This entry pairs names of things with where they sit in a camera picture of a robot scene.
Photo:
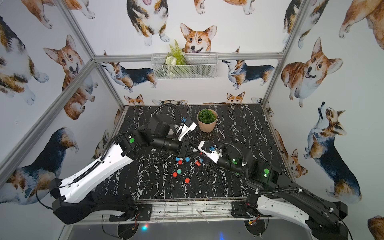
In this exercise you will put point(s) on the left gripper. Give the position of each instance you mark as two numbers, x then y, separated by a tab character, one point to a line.
184	147

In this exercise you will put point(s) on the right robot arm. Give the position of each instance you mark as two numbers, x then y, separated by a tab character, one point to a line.
275	194

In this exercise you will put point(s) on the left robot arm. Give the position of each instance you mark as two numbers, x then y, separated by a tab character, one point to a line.
74	196

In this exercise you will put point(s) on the potted green plant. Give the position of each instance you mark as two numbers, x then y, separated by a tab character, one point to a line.
207	120

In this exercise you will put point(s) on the fern and white flower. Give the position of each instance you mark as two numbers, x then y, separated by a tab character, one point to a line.
175	61

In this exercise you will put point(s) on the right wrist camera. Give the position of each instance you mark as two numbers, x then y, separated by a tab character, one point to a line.
209	150

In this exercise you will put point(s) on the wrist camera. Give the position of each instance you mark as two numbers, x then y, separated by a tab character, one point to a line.
209	150
187	126

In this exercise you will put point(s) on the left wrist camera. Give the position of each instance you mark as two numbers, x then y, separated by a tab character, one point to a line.
187	126

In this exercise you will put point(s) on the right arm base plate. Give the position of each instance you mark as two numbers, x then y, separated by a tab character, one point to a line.
241	210

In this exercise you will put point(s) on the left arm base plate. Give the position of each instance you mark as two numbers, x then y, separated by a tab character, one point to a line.
141	212

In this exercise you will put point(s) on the white wire basket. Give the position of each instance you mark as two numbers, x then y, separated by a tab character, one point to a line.
199	66

